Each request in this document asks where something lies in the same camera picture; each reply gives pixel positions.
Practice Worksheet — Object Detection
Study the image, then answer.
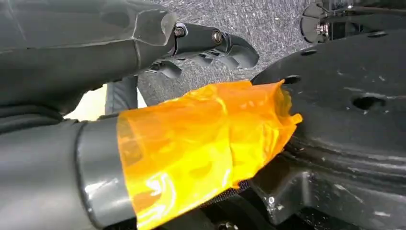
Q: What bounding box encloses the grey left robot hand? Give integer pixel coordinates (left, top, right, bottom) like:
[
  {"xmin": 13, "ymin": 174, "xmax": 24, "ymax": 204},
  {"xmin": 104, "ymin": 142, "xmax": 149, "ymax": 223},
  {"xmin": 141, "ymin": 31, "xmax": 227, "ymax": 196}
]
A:
[{"xmin": 0, "ymin": 0, "xmax": 303, "ymax": 230}]

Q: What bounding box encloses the black robot foot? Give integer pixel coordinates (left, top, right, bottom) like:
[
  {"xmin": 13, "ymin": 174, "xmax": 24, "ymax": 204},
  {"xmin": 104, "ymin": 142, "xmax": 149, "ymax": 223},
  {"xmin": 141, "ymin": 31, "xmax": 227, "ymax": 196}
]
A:
[
  {"xmin": 203, "ymin": 29, "xmax": 406, "ymax": 230},
  {"xmin": 299, "ymin": 0, "xmax": 406, "ymax": 44}
]

